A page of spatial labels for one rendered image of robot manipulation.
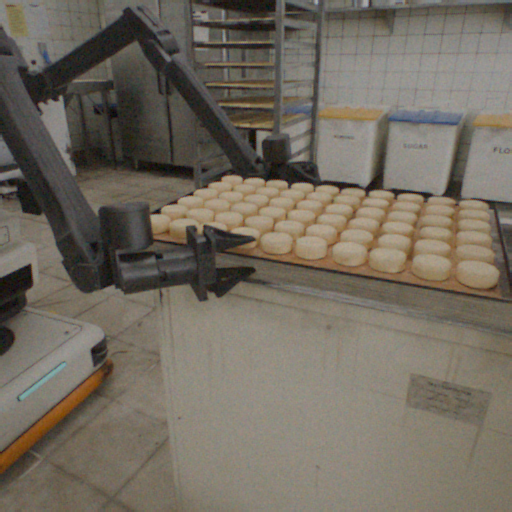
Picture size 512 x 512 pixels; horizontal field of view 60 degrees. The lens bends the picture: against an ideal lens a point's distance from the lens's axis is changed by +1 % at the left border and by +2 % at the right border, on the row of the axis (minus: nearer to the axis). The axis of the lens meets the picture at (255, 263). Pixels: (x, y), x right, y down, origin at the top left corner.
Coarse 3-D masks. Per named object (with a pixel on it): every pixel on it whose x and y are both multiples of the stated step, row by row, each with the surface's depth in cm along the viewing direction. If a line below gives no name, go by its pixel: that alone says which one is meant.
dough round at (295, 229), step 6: (282, 222) 75; (288, 222) 75; (294, 222) 75; (276, 228) 73; (282, 228) 72; (288, 228) 72; (294, 228) 72; (300, 228) 73; (288, 234) 72; (294, 234) 72; (300, 234) 73; (294, 240) 73
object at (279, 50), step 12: (276, 12) 186; (276, 24) 188; (276, 36) 190; (276, 48) 192; (276, 60) 194; (276, 72) 196; (276, 84) 198; (276, 96) 200; (276, 108) 202; (276, 120) 204; (276, 132) 207
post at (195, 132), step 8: (184, 0) 200; (184, 8) 201; (192, 16) 204; (192, 32) 206; (192, 40) 207; (192, 48) 208; (192, 56) 209; (192, 112) 220; (192, 120) 222; (192, 128) 223; (192, 136) 225; (192, 144) 227; (192, 152) 229; (200, 152) 230; (200, 168) 233; (200, 184) 236
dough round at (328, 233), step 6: (312, 228) 72; (318, 228) 72; (324, 228) 72; (330, 228) 72; (312, 234) 71; (318, 234) 70; (324, 234) 70; (330, 234) 70; (336, 234) 71; (324, 240) 70; (330, 240) 71
